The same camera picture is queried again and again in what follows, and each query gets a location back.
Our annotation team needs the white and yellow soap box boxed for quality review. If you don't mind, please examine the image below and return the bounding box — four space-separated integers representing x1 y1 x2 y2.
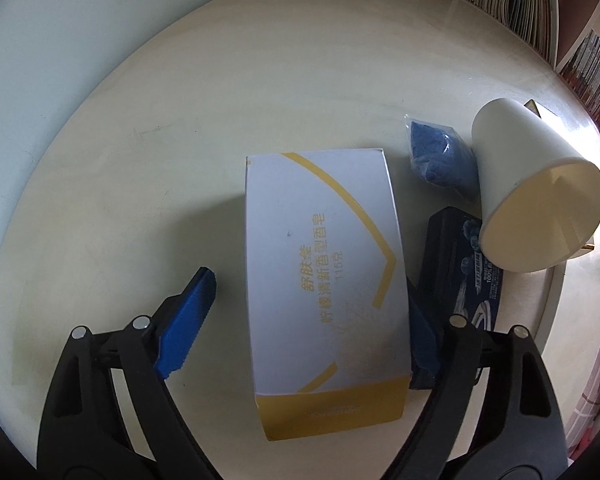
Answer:
245 148 413 443

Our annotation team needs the stack of colourful thin books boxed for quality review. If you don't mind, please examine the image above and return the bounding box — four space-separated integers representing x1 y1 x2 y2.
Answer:
560 30 600 121

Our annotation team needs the black box with blue print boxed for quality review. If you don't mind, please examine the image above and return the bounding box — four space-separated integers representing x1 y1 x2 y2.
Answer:
417 206 505 333

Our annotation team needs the yellow edged flat card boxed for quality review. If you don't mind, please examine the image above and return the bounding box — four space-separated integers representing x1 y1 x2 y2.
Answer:
524 99 561 122

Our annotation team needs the blue cloth in clear bag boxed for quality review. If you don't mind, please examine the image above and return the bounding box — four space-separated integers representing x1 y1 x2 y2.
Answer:
404 115 481 201

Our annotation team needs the wooden bookshelf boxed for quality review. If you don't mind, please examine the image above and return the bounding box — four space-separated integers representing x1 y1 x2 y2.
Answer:
430 0 600 126

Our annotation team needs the white paper cup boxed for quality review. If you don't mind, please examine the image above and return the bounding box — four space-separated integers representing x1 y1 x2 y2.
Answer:
471 97 600 275

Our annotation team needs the pink floral cloth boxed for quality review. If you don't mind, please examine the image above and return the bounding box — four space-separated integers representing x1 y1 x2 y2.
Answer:
567 310 600 461

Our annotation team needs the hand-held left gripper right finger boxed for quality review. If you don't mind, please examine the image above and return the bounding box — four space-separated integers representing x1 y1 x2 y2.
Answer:
387 280 569 480

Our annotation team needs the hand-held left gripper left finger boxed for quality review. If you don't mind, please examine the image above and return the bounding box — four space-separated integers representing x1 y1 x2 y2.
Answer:
36 266 221 480

